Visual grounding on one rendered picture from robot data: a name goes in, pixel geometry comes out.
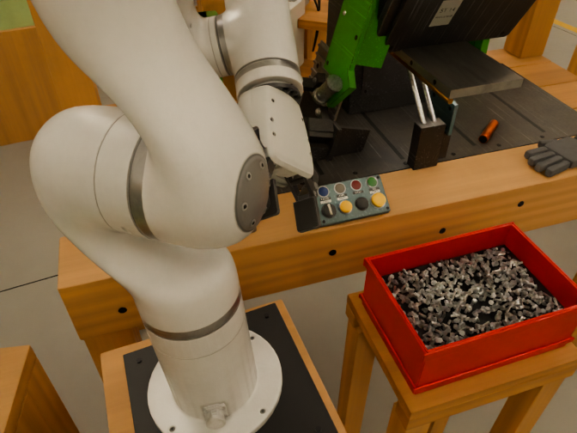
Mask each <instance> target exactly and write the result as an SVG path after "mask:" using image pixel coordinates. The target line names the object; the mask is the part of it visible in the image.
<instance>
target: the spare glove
mask: <svg viewBox="0 0 577 433"><path fill-rule="evenodd" d="M524 157H525V159H528V162H527V163H528V165H530V166H532V167H534V166H535V168H534V169H535V170H536V171H537V172H543V171H544V170H545V172H544V174H545V175H546V176H548V177H552V176H554V175H556V174H559V173H560V172H562V171H565V170H567V169H568V168H575V167H577V136H575V137H565V138H562V139H559V140H557V139H550V140H540V141H539V142H538V148H535V149H529V150H527V151H526V152H525V154H524Z"/></svg>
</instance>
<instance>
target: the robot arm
mask: <svg viewBox="0 0 577 433"><path fill-rule="evenodd" d="M31 2H32V4H33V6H34V7H35V9H36V11H37V13H38V15H39V18H40V19H41V20H42V21H43V23H44V25H45V26H46V28H47V30H48V31H49V33H50V34H51V36H52V37H53V39H55V41H56V42H57V43H58V45H59V46H60V47H61V49H62V50H63V51H64V52H65V54H66V55H67V56H68V57H69V58H70V59H71V60H72V61H73V63H74V64H75V65H76V66H77V67H78V68H79V69H80V70H82V71H83V72H84V73H85V74H86V75H87V76H88V77H89V78H90V79H91V80H92V81H93V82H94V83H95V84H96V85H97V86H98V87H99V88H100V89H101V90H102V91H103V92H104V93H105V94H106V95H107V96H108V97H109V98H110V99H111V100H112V101H113V102H114V103H115V104H116V105H117V106H116V107H110V106H96V105H92V106H79V107H72V108H68V109H65V110H63V111H62V112H59V113H57V114H56V115H54V116H53V117H51V118H50V119H49V120H47V121H46V122H45V123H44V124H43V126H42V127H41V128H40V130H39V131H38V133H37V135H36V136H35V138H34V140H33V143H32V147H31V151H30V157H29V166H30V174H31V178H32V182H33V188H34V190H35V192H36V194H37V197H38V199H39V201H40V203H41V205H42V207H43V208H44V210H45V212H46V214H47V215H48V216H49V217H50V219H51V220H52V222H53V223H54V224H55V225H56V226H57V228H58V229H59V230H60V231H61V232H62V233H63V234H64V235H65V237H66V238H67V239H68V240H69V241H70V242H71V243H72V244H73V245H74V246H76V247H77V248H78V249H79V250H80V251H81V252H82V253H83V254H85V255H86V256H87V257H88V258H89V259H90V260H91V261H93V262H94V263H95V264H96V265H97V266H98V267H99V268H100V269H101V270H102V271H104V272H105V273H106V274H108V275H109V276H110V277H112V278H113V279H114V280H115V281H117V282H118V283H119V284H120V285H122V286H123V287H124V288H125V289H126V290H127V291H128V292H129V293H130V294H131V295H132V297H133V299H134V301H135V304H136V306H137V310H138V312H139V314H140V316H141V318H142V321H143V324H144V326H145V329H146V331H147V334H148V335H149V339H150V341H151V344H152V345H153V348H154V350H155V354H156V356H157V358H158V360H159V362H158V363H157V364H156V366H155V369H154V370H153V372H152V375H151V377H150V380H149V388H148V405H149V411H150V414H151V416H152V418H153V419H154V421H155V424H156V426H157V427H158V429H159V430H160V431H161V432H162V433H255V432H257V431H258V430H259V429H260V428H261V427H262V426H263V425H264V424H265V423H266V422H267V420H268V419H269V418H270V416H271V415H272V413H273V411H274V410H275V408H276V406H277V404H278V401H279V399H280V395H281V392H282V368H281V364H280V362H279V359H278V356H277V354H276V353H275V351H274V349H273V348H272V347H271V346H270V344H269V343H268V342H267V341H266V340H265V339H263V338H262V337H261V336H259V335H258V334H256V333H255V332H252V331H250V330H249V329H248V325H247V320H246V311H245V307H244V303H243V298H242V294H241V289H240V281H239V277H238V273H237V269H236V266H235V263H234V259H233V257H232V255H231V253H230V252H229V251H228V249H227V247H229V246H232V245H234V244H236V243H238V242H240V241H242V240H243V239H245V238H246V237H247V236H248V235H249V234H250V233H251V232H252V231H253V230H254V229H255V228H256V227H257V226H258V224H259V222H260V221H262V220H264V219H267V218H270V217H274V216H277V215H279V213H280V208H279V202H278V196H277V189H276V186H280V187H285V186H287V185H288V186H289V188H290V190H291V192H292V193H293V195H294V198H295V201H296V202H294V203H293V205H294V211H295V221H296V227H297V231H298V232H300V233H304V232H307V231H310V230H313V229H318V228H320V227H321V221H320V215H319V206H318V200H317V197H318V192H317V191H318V180H319V176H318V174H317V172H316V171H315V169H314V168H313V159H312V153H311V149H310V144H309V140H308V136H307V130H306V127H305V123H304V119H303V117H302V113H301V109H300V106H299V104H300V102H301V96H302V94H303V85H302V82H303V79H302V76H301V71H300V66H299V60H298V55H297V50H296V44H295V36H294V30H293V25H292V20H291V14H290V9H289V0H224V2H225V9H226V10H225V11H224V12H223V13H222V14H220V15H215V16H211V17H202V16H201V15H200V14H199V13H198V12H197V10H196V7H195V4H194V0H31ZM225 76H234V81H235V89H236V95H237V100H238V104H237V103H236V101H235V100H234V98H233V96H232V95H231V94H230V93H229V91H228V89H227V88H226V86H225V85H224V84H223V82H222V80H221V79H220V77H225ZM296 174H298V175H300V177H297V178H294V176H295V175H296ZM302 182H304V183H305V185H304V186H303V187H302V188H301V191H300V190H299V188H298V186H297V185H298V184H300V183H302Z"/></svg>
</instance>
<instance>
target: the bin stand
mask: <svg viewBox="0 0 577 433"><path fill-rule="evenodd" d="M363 292H364V290H362V291H358V292H355V293H351V294H348V297H347V304H346V312H345V313H346V315H347V317H348V327H347V334H346V341H345V348H344V355H343V368H342V375H341V382H340V389H339V396H338V403H337V414H338V416H339V417H340V419H341V421H342V423H343V426H344V428H345V430H346V432H347V433H360V431H361V423H362V419H363V414H364V410H365V405H366V400H367V392H368V388H369V383H370V378H371V374H372V369H373V365H374V357H376V358H377V360H378V362H379V364H380V367H381V368H382V369H383V371H384V373H385V375H386V378H387V380H388V381H389V383H390V385H391V386H392V389H393V391H394V393H395V394H396V396H397V398H398V401H397V402H394V403H393V407H392V412H391V416H390V419H389V423H388V425H387V429H386V433H443V431H444V429H445V427H446V423H447V421H448V419H449V417H450V416H452V415H455V414H458V413H461V412H465V411H468V410H470V409H473V408H476V407H479V406H483V405H486V404H488V403H491V402H494V401H497V400H499V399H504V398H506V397H508V398H507V401H506V403H505V405H504V406H503V407H502V409H501V412H500V414H499V416H498V418H497V419H496V420H495V423H494V425H493V427H492V428H491V430H490V432H489V433H530V432H531V430H532V428H533V426H534V425H535V423H536V422H537V421H538V419H539V418H540V416H541V415H542V413H543V412H544V410H545V408H546V406H547V405H548V404H549V402H550V401H551V399H552V398H553V396H554V395H555V393H556V391H557V390H558V388H559V387H560V386H561V384H562V382H563V381H564V379H565V378H567V377H569V376H572V375H573V374H574V372H575V370H577V348H576V347H575V346H574V344H573V343H572V342H570V343H567V344H565V346H563V347H560V348H557V349H554V350H552V351H547V352H545V353H542V354H538V355H536V356H533V357H528V358H526V359H523V360H520V361H518V362H515V363H510V364H508V365H505V366H502V367H499V368H496V369H492V370H489V371H486V372H483V373H481V374H478V375H473V376H471V377H468V378H465V379H463V380H460V381H455V382H452V383H449V384H446V385H444V386H441V387H437V388H434V389H431V390H428V391H426V392H423V393H419V394H413V393H412V392H411V390H410V387H409V386H408V384H407V382H406V380H405V379H404V377H403V375H402V373H401V372H400V370H399V368H398V366H397V364H396V363H395V361H394V360H393V358H392V355H391V354H390V352H389V350H388V349H387V347H386V345H385V343H384V341H383V340H382V338H381V336H380V335H379V333H378V331H377V329H376V328H375V326H374V324H373V322H372V321H371V319H370V317H369V315H368V314H367V311H366V309H365V308H364V307H363V305H362V300H361V298H359V294H360V293H363Z"/></svg>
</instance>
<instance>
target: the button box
mask: <svg viewBox="0 0 577 433"><path fill-rule="evenodd" d="M370 177H374V178H375V179H376V180H377V185H376V186H370V185H369V184H368V183H367V180H368V178H370ZM355 180H358V181H360V183H361V188H360V189H359V190H355V189H354V188H353V187H352V186H351V183H352V181H354V180H346V181H342V182H338V183H333V184H329V185H324V186H323V187H326V188H327V189H328V194H327V196H324V197H323V196H320V195H319V188H320V187H322V186H318V191H317V192H318V197H317V200H318V206H319V215H320V221H321V227H325V226H329V225H333V224H337V223H345V222H348V221H353V220H356V219H361V218H365V217H372V216H376V215H380V214H385V213H388V212H389V211H390V210H391V209H390V206H389V203H388V200H387V197H386V193H385V189H384V187H383V184H382V181H381V178H380V175H379V174H377V175H373V176H368V177H364V178H360V179H355ZM336 184H343V185H344V188H345V190H344V192H342V193H339V192H337V191H336V189H335V186H336ZM376 192H380V193H382V194H383V195H384V196H385V197H386V203H385V204H384V205H383V206H382V207H376V206H374V205H373V204H372V201H371V198H372V196H373V195H374V194H375V193H376ZM361 197H364V198H366V199H367V200H368V207H367V208H366V209H364V210H361V209H359V208H358V207H357V205H356V201H357V199H358V198H361ZM345 200H347V201H350V203H351V204H352V210H351V211H350V212H348V213H344V212H342V211H341V210H340V204H341V203H342V202H343V201H345ZM326 204H333V205H334V206H335V207H336V214H335V215H334V216H331V217H327V216H325V215H324V213H323V207H324V206H325V205H326Z"/></svg>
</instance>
